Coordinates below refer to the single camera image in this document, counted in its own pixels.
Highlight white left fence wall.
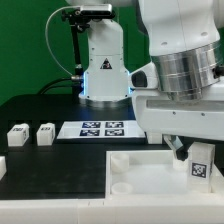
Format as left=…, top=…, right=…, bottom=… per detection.
left=0, top=156, right=7, bottom=181

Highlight white fence wall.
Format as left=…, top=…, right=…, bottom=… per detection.
left=0, top=156, right=7, bottom=181
left=0, top=199, right=224, bottom=224

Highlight grey camera cable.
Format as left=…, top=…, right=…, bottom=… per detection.
left=45, top=6, right=75, bottom=77

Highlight black camera on stand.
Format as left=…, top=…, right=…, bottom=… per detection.
left=61, top=4, right=115, bottom=76

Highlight black base cables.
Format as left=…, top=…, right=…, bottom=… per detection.
left=37, top=77, right=84, bottom=95

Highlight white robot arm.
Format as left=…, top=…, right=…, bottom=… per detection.
left=66, top=0, right=224, bottom=141

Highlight white front fence wall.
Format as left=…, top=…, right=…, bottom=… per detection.
left=0, top=199, right=224, bottom=224

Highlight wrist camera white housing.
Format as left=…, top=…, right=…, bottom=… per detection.
left=128, top=62, right=159, bottom=90

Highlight white square tabletop part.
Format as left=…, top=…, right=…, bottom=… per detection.
left=104, top=149, right=224, bottom=198

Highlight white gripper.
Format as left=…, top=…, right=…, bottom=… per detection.
left=132, top=91, right=224, bottom=161

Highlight AprilTag marker sheet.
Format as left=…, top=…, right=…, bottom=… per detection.
left=57, top=120, right=145, bottom=140

